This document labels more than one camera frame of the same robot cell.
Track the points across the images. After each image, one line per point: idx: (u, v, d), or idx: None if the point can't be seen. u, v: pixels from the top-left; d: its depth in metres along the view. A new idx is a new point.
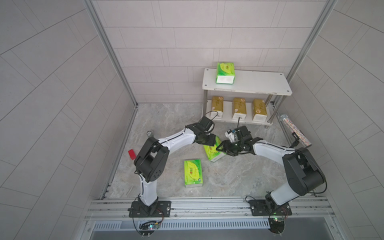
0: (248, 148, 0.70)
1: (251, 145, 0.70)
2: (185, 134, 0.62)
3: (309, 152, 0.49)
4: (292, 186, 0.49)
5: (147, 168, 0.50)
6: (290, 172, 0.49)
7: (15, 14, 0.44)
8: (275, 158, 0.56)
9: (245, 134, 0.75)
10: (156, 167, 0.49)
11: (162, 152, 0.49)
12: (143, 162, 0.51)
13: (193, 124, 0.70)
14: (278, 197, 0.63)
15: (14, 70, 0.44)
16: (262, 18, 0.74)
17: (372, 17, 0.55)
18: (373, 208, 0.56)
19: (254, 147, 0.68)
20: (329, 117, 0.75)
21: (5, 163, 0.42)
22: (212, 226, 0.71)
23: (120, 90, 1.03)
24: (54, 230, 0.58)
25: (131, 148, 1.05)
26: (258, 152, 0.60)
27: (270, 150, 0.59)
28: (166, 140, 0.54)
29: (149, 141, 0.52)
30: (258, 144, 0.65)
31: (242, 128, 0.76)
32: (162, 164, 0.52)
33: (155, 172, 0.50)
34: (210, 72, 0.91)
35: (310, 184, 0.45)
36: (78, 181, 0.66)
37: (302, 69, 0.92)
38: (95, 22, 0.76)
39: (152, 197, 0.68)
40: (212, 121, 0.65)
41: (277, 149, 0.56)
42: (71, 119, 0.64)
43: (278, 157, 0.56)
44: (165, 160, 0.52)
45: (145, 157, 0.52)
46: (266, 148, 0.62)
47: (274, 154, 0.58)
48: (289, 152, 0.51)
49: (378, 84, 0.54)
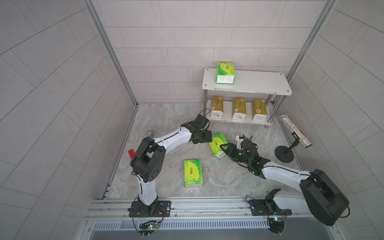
0: (256, 173, 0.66)
1: (258, 169, 0.65)
2: (180, 132, 0.62)
3: (324, 175, 0.46)
4: (316, 215, 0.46)
5: (145, 169, 0.49)
6: (312, 201, 0.45)
7: (15, 14, 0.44)
8: (288, 181, 0.54)
9: (253, 155, 0.68)
10: (155, 164, 0.49)
11: (158, 151, 0.49)
12: (138, 161, 0.51)
13: (188, 123, 0.70)
14: (284, 205, 0.62)
15: (14, 70, 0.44)
16: (262, 18, 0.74)
17: (372, 17, 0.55)
18: (373, 208, 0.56)
19: (263, 171, 0.64)
20: (329, 117, 0.75)
21: (5, 162, 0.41)
22: (212, 226, 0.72)
23: (120, 90, 1.03)
24: (55, 229, 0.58)
25: (131, 148, 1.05)
26: (268, 175, 0.62)
27: (281, 174, 0.56)
28: (162, 139, 0.54)
29: (145, 141, 0.51)
30: (269, 169, 0.61)
31: (251, 148, 0.67)
32: (162, 162, 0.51)
33: (153, 171, 0.50)
34: (210, 72, 0.91)
35: (336, 211, 0.42)
36: (78, 180, 0.66)
37: (302, 69, 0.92)
38: (95, 22, 0.76)
39: (151, 196, 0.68)
40: (207, 120, 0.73)
41: (289, 174, 0.52)
42: (71, 119, 0.64)
43: (292, 181, 0.52)
44: (162, 159, 0.52)
45: (142, 157, 0.52)
46: (274, 171, 0.59)
47: (286, 177, 0.54)
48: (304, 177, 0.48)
49: (378, 84, 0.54)
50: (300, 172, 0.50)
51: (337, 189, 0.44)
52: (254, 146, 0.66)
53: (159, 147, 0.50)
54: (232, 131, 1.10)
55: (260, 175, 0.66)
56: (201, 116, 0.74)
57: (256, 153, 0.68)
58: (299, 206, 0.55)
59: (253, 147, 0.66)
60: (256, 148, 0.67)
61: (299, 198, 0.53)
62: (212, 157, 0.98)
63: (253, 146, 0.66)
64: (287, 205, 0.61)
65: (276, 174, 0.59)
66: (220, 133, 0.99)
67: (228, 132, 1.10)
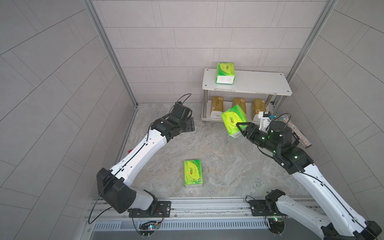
0: (286, 166, 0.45)
1: (291, 161, 0.48)
2: (147, 144, 0.48)
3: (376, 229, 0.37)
4: None
5: (113, 202, 0.43)
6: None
7: (14, 14, 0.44)
8: (329, 211, 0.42)
9: (285, 142, 0.50)
10: (121, 197, 0.41)
11: (117, 187, 0.39)
12: (103, 193, 0.44)
13: (159, 123, 0.53)
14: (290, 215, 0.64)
15: (14, 70, 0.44)
16: (262, 18, 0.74)
17: (372, 17, 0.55)
18: (373, 208, 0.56)
19: (300, 177, 0.48)
20: (329, 117, 0.75)
21: (5, 163, 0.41)
22: (212, 226, 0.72)
23: (120, 90, 1.03)
24: (54, 230, 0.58)
25: (131, 148, 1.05)
26: (305, 183, 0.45)
27: (327, 201, 0.43)
28: (121, 168, 0.42)
29: (100, 175, 0.41)
30: (313, 184, 0.45)
31: (285, 133, 0.48)
32: (129, 191, 0.43)
33: (122, 202, 0.42)
34: (210, 72, 0.91)
35: None
36: (78, 181, 0.66)
37: (302, 70, 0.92)
38: (95, 22, 0.76)
39: (146, 202, 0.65)
40: (187, 109, 0.60)
41: (339, 212, 0.40)
42: (71, 119, 0.64)
43: (337, 219, 0.41)
44: (127, 190, 0.42)
45: (105, 188, 0.44)
46: (319, 191, 0.44)
47: (331, 209, 0.42)
48: (359, 229, 0.38)
49: (378, 84, 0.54)
50: (355, 217, 0.39)
51: None
52: (290, 130, 0.47)
53: (118, 181, 0.40)
54: None
55: (291, 171, 0.50)
56: (180, 105, 0.57)
57: (289, 141, 0.50)
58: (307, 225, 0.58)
59: (289, 132, 0.47)
60: (291, 134, 0.48)
61: (310, 220, 0.51)
62: (212, 157, 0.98)
63: (288, 131, 0.47)
64: (291, 215, 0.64)
65: (317, 194, 0.45)
66: (237, 106, 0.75)
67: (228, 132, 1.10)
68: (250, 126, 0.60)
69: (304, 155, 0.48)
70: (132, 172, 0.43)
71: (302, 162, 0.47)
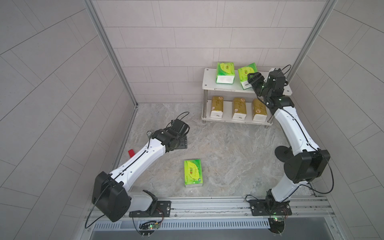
0: (270, 106, 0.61)
1: (275, 102, 0.58)
2: (148, 151, 0.50)
3: (329, 157, 0.45)
4: (287, 171, 0.53)
5: (107, 209, 0.42)
6: (294, 164, 0.49)
7: (14, 14, 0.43)
8: (292, 139, 0.52)
9: (277, 88, 0.59)
10: (118, 204, 0.41)
11: (116, 191, 0.39)
12: (98, 199, 0.43)
13: (161, 132, 0.57)
14: (278, 193, 0.64)
15: (13, 70, 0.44)
16: (262, 18, 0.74)
17: (372, 17, 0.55)
18: (373, 208, 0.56)
19: (277, 112, 0.58)
20: (329, 116, 0.75)
21: (5, 162, 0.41)
22: (212, 226, 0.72)
23: (120, 90, 1.03)
24: (54, 229, 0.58)
25: (131, 148, 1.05)
26: (281, 118, 0.57)
27: (291, 129, 0.52)
28: (121, 172, 0.43)
29: (100, 177, 0.41)
30: (285, 114, 0.54)
31: (278, 79, 0.57)
32: (126, 199, 0.44)
33: (116, 210, 0.42)
34: (210, 72, 0.91)
35: (303, 175, 0.48)
36: (79, 180, 0.67)
37: (302, 69, 0.93)
38: (95, 22, 0.76)
39: (146, 202, 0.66)
40: (186, 125, 0.65)
41: (298, 137, 0.49)
42: (71, 119, 0.64)
43: (296, 143, 0.50)
44: (126, 195, 0.43)
45: (101, 194, 0.44)
46: (288, 123, 0.53)
47: (293, 136, 0.52)
48: (309, 149, 0.46)
49: (378, 83, 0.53)
50: (310, 142, 0.47)
51: (321, 168, 0.47)
52: (284, 79, 0.56)
53: (117, 184, 0.40)
54: (232, 131, 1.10)
55: (273, 110, 0.60)
56: (179, 120, 0.62)
57: (281, 88, 0.59)
58: (285, 186, 0.59)
59: (283, 80, 0.57)
60: (284, 82, 0.58)
61: (285, 175, 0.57)
62: (212, 157, 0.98)
63: (281, 79, 0.56)
64: (278, 190, 0.64)
65: (287, 125, 0.54)
66: (253, 64, 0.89)
67: (228, 132, 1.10)
68: (257, 77, 0.68)
69: (287, 101, 0.57)
70: (130, 179, 0.44)
71: (284, 105, 0.56)
